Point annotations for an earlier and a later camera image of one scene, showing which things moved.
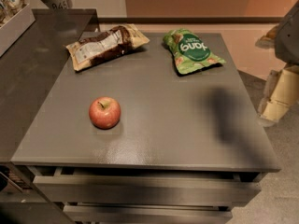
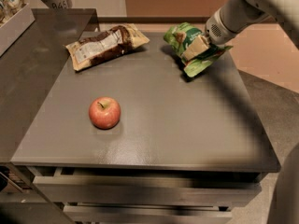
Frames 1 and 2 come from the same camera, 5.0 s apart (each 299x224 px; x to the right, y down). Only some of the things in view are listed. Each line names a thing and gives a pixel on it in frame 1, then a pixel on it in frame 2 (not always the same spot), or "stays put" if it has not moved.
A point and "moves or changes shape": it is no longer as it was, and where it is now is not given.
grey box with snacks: (16, 15) stays put
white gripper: (288, 41) to (216, 32)
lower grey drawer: (148, 215) stays put
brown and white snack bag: (107, 44) stays put
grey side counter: (30, 66) stays put
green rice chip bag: (190, 52) moves or changes shape
